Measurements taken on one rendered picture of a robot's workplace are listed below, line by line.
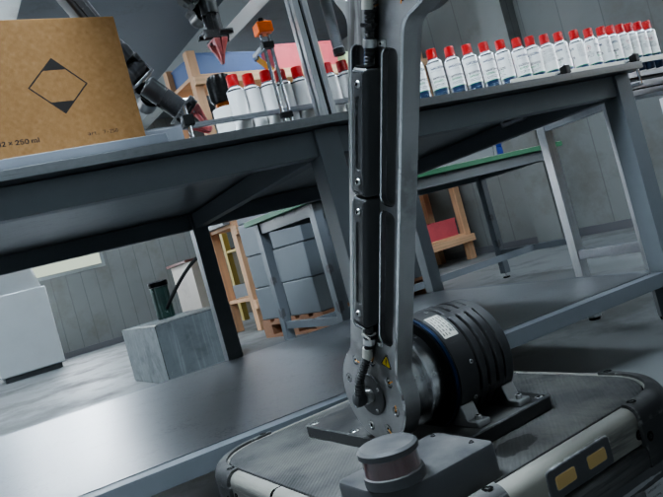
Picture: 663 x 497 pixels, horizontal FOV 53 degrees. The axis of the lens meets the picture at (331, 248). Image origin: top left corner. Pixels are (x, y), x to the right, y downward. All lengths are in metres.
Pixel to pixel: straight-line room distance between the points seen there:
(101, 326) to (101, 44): 8.53
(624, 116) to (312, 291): 2.79
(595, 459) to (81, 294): 9.21
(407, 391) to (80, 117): 0.85
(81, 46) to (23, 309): 7.01
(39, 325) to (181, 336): 4.38
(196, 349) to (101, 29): 2.91
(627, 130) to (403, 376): 1.39
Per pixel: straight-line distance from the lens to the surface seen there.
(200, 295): 8.23
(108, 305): 9.90
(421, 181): 3.60
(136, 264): 10.05
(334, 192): 1.48
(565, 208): 2.71
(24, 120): 1.38
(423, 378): 0.93
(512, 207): 7.20
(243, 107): 1.90
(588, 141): 6.53
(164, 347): 4.08
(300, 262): 4.48
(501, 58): 2.45
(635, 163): 2.12
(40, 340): 8.35
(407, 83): 0.76
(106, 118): 1.41
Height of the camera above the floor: 0.55
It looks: level
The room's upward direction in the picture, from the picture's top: 15 degrees counter-clockwise
